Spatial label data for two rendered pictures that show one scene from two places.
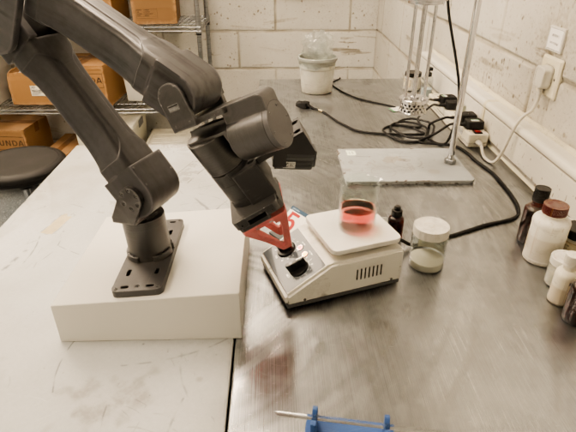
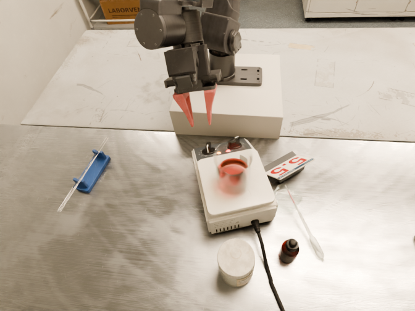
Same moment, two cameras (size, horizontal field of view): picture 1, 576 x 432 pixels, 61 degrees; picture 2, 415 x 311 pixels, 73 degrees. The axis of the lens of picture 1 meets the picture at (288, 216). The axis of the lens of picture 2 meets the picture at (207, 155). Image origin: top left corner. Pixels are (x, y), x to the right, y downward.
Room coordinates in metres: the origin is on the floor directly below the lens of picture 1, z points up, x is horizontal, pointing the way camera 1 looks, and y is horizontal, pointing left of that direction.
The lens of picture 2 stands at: (0.71, -0.37, 1.42)
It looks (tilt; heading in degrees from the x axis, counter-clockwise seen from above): 53 degrees down; 105
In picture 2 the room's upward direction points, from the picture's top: 8 degrees counter-clockwise
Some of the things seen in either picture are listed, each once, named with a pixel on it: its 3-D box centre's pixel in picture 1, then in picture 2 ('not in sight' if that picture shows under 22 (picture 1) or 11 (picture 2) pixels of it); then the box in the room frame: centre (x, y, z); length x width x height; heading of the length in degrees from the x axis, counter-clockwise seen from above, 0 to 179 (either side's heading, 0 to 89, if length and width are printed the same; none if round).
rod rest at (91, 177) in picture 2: (349, 430); (91, 169); (0.36, -0.07, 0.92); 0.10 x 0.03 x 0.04; 82
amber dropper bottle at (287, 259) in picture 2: (395, 221); (289, 248); (0.79, -0.20, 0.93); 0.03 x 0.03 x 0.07
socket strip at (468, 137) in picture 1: (454, 116); not in sight; (1.44, -0.50, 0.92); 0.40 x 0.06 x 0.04; 2
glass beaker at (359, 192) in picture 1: (359, 205); (233, 171); (0.69, -0.11, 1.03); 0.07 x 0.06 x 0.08; 99
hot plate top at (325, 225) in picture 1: (351, 228); (234, 180); (0.69, -0.10, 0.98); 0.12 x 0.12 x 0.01; 20
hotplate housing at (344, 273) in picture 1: (335, 253); (230, 181); (0.68, -0.08, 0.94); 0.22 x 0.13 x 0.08; 110
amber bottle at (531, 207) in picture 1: (536, 214); not in sight; (0.78, -0.45, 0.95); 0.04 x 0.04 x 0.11
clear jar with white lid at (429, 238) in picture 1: (429, 245); (236, 263); (0.70, -0.24, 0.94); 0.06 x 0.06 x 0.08
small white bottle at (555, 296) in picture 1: (566, 278); not in sight; (0.61, -0.42, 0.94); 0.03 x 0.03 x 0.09
